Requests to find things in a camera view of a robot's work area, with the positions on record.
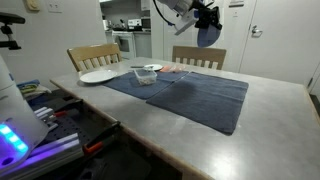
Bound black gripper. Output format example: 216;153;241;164
194;2;222;30

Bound light blue bowl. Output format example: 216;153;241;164
197;25;221;48

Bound brown cookie pieces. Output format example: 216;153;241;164
139;78;156;85

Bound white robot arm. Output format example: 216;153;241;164
152;0;222;35

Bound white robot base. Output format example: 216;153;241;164
0;56;48;174

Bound clear plastic lunch box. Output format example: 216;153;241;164
134;69;157;82

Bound wooden chair by door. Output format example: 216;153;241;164
172;46;227;70

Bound small white saucer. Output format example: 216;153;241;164
143;64;163;71

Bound dark blue placemat left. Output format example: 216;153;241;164
147;72;249;135

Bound white kitchen stove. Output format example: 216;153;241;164
112;31;136;59

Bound large white plate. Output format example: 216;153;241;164
80;70;117;83

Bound wooden chair near stove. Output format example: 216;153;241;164
67;43;122;72

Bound black orange clamp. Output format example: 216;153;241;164
82;122;120;154

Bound white door with handle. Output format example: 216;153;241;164
240;0;320;85

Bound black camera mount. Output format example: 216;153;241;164
0;12;26;50

